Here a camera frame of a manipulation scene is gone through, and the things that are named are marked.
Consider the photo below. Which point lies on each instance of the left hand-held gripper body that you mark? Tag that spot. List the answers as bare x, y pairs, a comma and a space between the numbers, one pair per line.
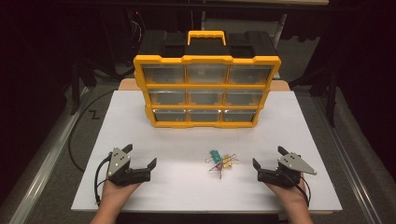
115, 163

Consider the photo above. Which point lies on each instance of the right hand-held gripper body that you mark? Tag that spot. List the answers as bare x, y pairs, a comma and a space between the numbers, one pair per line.
294, 163

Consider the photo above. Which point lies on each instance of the set of clear organizer drawers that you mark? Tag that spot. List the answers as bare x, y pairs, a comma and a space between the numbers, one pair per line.
205, 74

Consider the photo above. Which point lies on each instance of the black metal stand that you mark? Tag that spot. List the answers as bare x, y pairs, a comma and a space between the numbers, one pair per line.
332, 102
74, 93

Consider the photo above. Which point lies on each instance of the yellow black organizer case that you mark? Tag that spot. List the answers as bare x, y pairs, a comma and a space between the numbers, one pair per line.
205, 49

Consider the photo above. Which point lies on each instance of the person's left hand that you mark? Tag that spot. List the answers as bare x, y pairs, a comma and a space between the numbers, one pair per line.
113, 193

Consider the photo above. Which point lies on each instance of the person's right hand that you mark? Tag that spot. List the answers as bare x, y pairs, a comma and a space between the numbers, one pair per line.
291, 195

